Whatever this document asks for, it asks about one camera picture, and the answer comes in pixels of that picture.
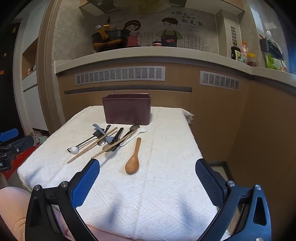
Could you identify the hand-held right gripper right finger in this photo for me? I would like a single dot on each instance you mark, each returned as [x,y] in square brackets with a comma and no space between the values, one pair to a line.
[209,183]

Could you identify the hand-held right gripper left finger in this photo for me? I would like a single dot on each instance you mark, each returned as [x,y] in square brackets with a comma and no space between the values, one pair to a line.
[85,180]

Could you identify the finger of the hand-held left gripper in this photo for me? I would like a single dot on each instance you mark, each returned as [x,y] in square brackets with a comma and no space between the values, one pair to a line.
[9,134]
[23,142]

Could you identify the wooden chopstick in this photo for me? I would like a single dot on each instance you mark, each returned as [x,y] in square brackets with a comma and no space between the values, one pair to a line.
[108,149]
[83,153]

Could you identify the metal utensil with white ball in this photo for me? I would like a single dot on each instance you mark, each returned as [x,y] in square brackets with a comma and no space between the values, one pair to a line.
[74,150]

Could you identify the black spoon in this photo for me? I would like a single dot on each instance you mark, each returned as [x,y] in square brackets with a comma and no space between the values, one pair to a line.
[119,135]

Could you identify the white ceramic spoon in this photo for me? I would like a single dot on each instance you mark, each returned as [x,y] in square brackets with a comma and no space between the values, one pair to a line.
[138,132]

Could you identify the maroon plastic utensil box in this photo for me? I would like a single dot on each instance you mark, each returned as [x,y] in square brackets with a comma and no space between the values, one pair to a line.
[127,111]

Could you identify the red floor mat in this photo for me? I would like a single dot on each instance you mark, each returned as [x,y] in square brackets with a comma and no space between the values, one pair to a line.
[25,155]

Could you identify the patterned cloth slippers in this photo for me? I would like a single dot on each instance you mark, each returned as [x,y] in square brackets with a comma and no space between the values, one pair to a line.
[41,138]

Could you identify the white shelf unit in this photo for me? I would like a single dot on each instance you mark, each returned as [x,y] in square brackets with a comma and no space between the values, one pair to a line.
[32,97]

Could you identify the wooden spoon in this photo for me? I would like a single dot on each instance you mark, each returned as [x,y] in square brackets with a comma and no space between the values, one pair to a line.
[132,165]

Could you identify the person's pink clothing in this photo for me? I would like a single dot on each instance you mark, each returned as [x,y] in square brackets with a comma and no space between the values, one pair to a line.
[13,208]

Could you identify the black refrigerator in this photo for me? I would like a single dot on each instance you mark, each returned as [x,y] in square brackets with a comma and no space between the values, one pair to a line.
[9,81]

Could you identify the white textured towel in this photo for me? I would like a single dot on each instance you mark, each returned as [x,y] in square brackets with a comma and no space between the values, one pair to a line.
[150,197]

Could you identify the wooden kitchen cabinet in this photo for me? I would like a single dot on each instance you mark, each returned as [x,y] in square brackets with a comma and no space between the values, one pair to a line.
[219,120]

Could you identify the metal spoon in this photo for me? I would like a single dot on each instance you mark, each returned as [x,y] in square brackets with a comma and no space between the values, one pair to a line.
[134,127]

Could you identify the short grey vent grille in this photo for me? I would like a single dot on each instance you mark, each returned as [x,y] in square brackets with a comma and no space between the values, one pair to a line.
[219,81]

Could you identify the long grey vent grille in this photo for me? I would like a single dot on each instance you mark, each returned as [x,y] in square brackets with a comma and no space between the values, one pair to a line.
[120,75]

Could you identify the beige stone countertop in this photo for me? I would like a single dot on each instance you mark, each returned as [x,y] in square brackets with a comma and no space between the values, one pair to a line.
[185,56]

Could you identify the jar with yellow lid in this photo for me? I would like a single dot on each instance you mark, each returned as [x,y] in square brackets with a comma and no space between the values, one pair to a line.
[251,60]

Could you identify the green snack bag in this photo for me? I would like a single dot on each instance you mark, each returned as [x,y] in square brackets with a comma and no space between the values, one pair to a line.
[275,62]

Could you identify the small red jar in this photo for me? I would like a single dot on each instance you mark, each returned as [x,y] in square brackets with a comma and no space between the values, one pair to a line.
[157,43]

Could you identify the black wall rack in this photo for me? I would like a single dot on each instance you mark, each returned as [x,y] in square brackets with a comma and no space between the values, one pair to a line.
[270,47]

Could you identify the cartoon wall poster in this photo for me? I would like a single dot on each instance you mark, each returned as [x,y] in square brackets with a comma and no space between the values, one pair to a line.
[148,30]

